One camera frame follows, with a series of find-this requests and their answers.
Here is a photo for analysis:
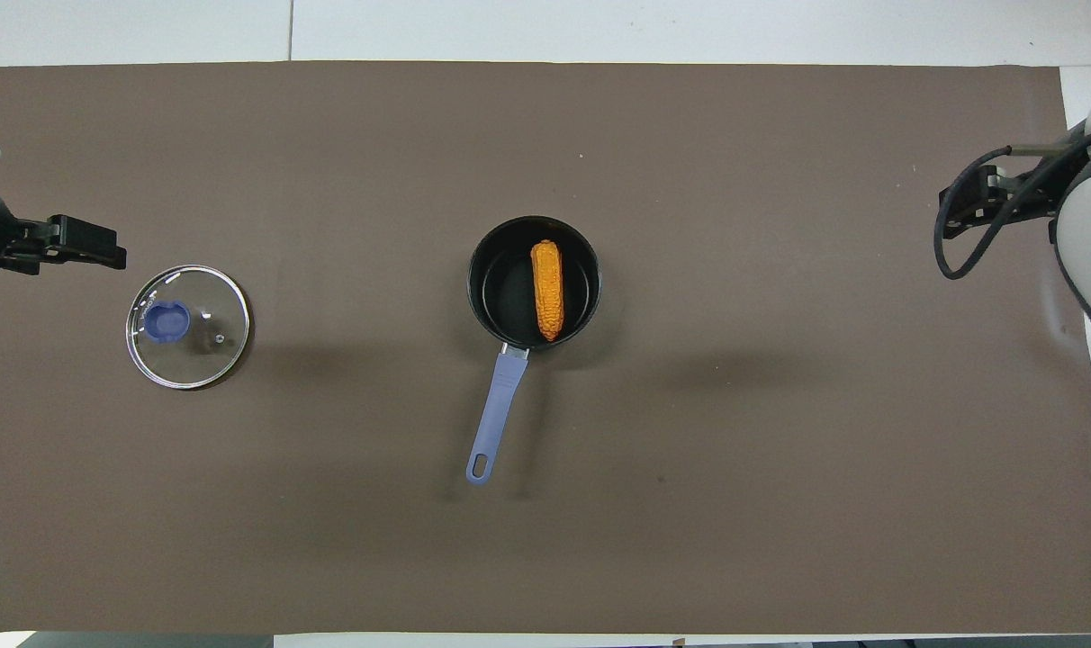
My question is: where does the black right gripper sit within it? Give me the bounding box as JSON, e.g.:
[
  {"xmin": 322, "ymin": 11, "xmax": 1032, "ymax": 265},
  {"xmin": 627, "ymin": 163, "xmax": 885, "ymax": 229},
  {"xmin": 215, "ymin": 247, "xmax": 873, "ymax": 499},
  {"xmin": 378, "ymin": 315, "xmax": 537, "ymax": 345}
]
[{"xmin": 938, "ymin": 165, "xmax": 1065, "ymax": 239}]

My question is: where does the dark pot with blue handle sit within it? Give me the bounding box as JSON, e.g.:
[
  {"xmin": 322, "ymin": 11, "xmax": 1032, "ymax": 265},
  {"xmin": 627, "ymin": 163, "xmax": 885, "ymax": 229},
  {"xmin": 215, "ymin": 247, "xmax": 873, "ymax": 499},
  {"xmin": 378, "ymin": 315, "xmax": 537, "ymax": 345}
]
[{"xmin": 465, "ymin": 215, "xmax": 602, "ymax": 488}]

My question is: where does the orange corn cob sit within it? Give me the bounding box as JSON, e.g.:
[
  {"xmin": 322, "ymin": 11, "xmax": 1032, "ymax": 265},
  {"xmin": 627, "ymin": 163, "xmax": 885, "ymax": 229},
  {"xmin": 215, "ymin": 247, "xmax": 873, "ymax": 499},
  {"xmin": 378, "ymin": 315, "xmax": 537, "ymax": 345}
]
[{"xmin": 530, "ymin": 239, "xmax": 565, "ymax": 343}]

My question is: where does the brown table mat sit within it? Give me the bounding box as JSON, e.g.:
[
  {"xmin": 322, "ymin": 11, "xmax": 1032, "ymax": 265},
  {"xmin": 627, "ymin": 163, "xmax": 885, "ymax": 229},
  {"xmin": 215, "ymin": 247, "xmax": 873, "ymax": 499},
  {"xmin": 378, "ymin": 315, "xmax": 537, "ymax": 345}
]
[{"xmin": 0, "ymin": 61, "xmax": 1091, "ymax": 635}]

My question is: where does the glass lid with blue knob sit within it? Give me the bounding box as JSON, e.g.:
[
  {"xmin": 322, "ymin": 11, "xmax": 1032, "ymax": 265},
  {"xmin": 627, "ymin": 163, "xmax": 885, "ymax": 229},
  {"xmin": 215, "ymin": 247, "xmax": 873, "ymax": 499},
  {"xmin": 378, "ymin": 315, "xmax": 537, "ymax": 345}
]
[{"xmin": 125, "ymin": 265, "xmax": 252, "ymax": 391}]

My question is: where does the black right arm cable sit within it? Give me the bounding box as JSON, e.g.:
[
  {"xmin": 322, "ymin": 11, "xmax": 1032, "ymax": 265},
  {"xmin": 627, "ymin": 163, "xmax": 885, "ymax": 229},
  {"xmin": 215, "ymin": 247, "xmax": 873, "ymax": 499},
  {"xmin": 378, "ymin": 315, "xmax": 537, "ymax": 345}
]
[{"xmin": 933, "ymin": 120, "xmax": 1091, "ymax": 282}]

